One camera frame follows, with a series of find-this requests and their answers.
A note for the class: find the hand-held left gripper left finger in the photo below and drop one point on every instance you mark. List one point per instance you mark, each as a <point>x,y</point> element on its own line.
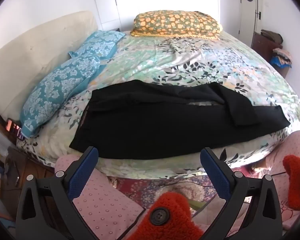
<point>83,173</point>

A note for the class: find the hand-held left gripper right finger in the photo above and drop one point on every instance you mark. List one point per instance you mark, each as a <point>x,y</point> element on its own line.
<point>215,175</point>

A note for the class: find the black pants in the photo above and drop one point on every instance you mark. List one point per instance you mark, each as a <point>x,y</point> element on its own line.
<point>152,122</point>

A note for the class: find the pink dotted pyjama pants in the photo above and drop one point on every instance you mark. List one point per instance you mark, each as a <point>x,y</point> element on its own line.
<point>102,202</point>

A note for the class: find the yellow-green slipper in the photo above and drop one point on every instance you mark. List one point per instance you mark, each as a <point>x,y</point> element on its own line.
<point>197,204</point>

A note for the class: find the wooden nightstand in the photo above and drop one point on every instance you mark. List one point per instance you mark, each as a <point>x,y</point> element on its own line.
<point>35,170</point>

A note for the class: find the digital clock with red display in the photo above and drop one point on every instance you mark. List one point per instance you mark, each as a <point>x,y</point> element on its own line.
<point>13,128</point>

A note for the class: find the stack of folded clothes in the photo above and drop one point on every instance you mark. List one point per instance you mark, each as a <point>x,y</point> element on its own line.
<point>281,57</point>

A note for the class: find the blue floral pillow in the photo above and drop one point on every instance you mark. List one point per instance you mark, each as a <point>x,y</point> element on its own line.
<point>57,87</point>
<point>100,42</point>

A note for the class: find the dark wooden cabinet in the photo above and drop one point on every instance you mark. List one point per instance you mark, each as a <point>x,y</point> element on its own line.
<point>262,46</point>

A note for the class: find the olive folded cloth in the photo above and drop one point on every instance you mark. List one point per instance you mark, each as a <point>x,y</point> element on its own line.
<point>272,36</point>

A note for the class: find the bed with floral sheet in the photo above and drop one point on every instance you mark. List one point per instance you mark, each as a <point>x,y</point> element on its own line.
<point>190,62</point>

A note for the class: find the white door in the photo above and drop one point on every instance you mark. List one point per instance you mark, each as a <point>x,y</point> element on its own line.
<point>247,17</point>

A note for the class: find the cream padded headboard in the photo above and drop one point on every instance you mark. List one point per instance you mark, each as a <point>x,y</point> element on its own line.
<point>27,47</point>

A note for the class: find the orange flowered pillow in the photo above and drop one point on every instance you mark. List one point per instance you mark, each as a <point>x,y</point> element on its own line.
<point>175,22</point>

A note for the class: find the bright window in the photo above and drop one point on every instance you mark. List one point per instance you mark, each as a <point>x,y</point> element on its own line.
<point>140,0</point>

